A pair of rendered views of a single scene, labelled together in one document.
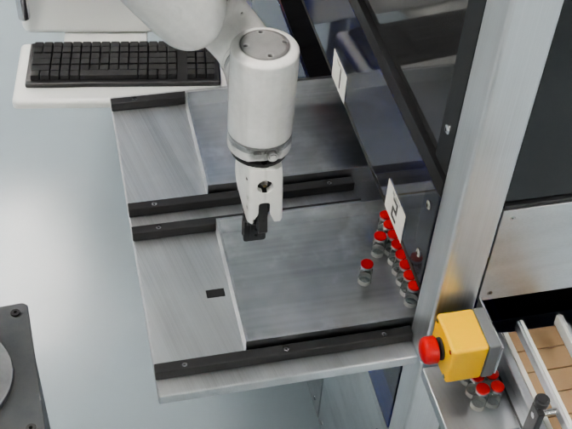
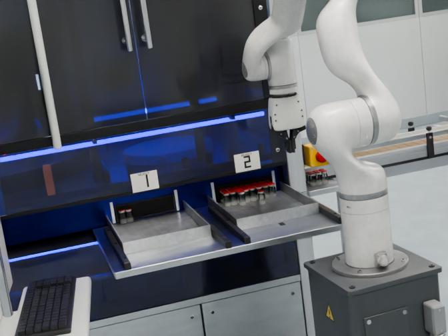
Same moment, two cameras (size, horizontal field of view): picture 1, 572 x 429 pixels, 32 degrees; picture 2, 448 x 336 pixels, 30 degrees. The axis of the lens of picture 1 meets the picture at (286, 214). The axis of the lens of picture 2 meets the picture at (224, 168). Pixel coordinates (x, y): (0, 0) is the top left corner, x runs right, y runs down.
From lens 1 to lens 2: 277 cm
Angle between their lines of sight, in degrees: 80
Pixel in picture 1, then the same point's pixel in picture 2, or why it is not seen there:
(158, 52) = (41, 293)
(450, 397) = (323, 187)
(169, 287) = (281, 231)
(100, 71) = (63, 303)
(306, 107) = (127, 231)
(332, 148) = (163, 221)
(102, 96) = (84, 308)
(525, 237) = not seen: hidden behind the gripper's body
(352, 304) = (278, 203)
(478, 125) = not seen: hidden behind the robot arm
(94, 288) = not seen: outside the picture
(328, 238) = (235, 212)
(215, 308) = (292, 222)
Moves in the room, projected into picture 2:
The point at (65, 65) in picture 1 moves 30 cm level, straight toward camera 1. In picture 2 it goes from (52, 315) to (166, 289)
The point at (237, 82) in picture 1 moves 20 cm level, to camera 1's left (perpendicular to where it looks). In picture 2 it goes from (289, 51) to (295, 58)
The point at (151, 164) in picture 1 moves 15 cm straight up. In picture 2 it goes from (183, 251) to (175, 200)
